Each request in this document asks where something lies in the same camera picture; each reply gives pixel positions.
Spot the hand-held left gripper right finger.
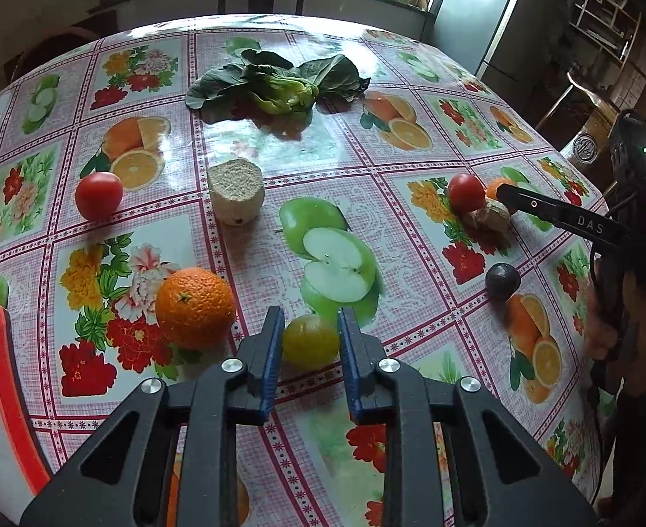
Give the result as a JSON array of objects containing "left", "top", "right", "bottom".
[{"left": 337, "top": 307, "right": 599, "bottom": 527}]

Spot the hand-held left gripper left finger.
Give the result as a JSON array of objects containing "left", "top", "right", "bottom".
[{"left": 20, "top": 305, "right": 287, "bottom": 527}]

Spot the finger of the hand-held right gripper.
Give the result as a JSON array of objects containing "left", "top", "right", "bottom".
[{"left": 496, "top": 182, "right": 627, "bottom": 246}]

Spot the yellow-green round fruit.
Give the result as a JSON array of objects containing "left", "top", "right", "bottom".
[{"left": 282, "top": 314, "right": 341, "bottom": 371}]

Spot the small mandarin orange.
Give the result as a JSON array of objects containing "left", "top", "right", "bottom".
[{"left": 485, "top": 177, "right": 517, "bottom": 215}]

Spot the person's right hand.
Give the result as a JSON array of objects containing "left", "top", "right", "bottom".
[{"left": 584, "top": 277, "right": 631, "bottom": 366}]

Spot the ginger root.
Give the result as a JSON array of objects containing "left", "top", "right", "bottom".
[{"left": 464, "top": 200, "right": 513, "bottom": 231}]

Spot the dark purple plum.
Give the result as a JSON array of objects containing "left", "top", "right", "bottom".
[{"left": 485, "top": 263, "right": 522, "bottom": 302}]

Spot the brown carved wooden chair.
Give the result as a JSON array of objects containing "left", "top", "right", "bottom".
[{"left": 534, "top": 71, "right": 634, "bottom": 182}]

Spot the large orange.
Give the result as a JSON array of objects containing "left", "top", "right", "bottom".
[{"left": 155, "top": 267, "right": 237, "bottom": 350}]

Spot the small red tomato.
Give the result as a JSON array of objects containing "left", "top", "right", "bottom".
[{"left": 447, "top": 173, "right": 487, "bottom": 213}]

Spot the fruit and flower print tablecloth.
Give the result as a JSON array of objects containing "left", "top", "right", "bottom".
[{"left": 0, "top": 14, "right": 616, "bottom": 527}]

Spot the silver refrigerator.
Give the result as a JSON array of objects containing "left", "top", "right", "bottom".
[{"left": 432, "top": 0, "right": 544, "bottom": 84}]

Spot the large red tomato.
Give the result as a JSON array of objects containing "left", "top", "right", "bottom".
[{"left": 75, "top": 172, "right": 124, "bottom": 221}]

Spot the green bok choy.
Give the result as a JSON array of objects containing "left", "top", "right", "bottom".
[{"left": 185, "top": 48, "right": 372, "bottom": 116}]

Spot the dark round-backed chair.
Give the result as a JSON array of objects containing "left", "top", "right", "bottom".
[{"left": 3, "top": 26, "right": 103, "bottom": 86}]

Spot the wooden wall shelf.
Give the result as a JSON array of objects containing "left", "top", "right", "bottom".
[{"left": 563, "top": 0, "right": 646, "bottom": 64}]

